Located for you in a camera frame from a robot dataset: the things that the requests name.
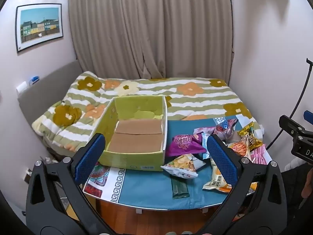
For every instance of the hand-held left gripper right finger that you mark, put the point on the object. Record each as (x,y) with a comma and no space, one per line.
(222,162)

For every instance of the grey bed headboard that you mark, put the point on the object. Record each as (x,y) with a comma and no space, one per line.
(49,85)

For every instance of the floral striped blanket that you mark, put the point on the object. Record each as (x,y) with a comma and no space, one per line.
(195,98)

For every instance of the gold snack packet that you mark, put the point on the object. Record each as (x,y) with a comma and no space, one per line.
(251,137)

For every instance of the beige curtain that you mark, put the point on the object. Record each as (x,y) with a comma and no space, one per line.
(151,29)

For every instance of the blue and white small object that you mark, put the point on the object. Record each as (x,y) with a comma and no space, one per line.
(34,80)

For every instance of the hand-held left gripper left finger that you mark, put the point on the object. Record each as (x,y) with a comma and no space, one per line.
(91,158)

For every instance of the pink striped snack packet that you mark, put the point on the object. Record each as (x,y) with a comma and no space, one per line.
(259,155)

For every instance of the purple chip bag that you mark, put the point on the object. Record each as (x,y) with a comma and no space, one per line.
(183,145)

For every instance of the red white snack bag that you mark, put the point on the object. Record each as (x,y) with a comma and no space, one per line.
(226,130)

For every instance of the green cardboard box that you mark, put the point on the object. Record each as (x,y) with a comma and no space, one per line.
(137,137)

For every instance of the blue patterned tablecloth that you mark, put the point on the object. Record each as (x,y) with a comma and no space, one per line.
(151,183)

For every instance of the potato chip picture bag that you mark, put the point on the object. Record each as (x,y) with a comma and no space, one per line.
(181,165)

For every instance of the beige yellow snack packet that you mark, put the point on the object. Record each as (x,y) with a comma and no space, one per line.
(215,181)

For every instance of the white cloth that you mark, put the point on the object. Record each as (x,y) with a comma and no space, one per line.
(293,163)

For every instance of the orange snack packet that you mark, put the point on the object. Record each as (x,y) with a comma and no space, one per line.
(238,148)

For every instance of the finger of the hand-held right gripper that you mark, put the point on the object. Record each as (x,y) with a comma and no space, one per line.
(289,124)
(308,117)

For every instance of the framed wall picture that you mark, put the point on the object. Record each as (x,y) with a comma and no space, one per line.
(39,27)

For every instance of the white light switch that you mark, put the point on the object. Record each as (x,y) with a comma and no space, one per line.
(21,87)

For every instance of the dark green snack packet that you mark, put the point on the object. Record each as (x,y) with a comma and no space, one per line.
(180,188)

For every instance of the pink white snack bag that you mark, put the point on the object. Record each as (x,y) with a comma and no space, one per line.
(204,129)

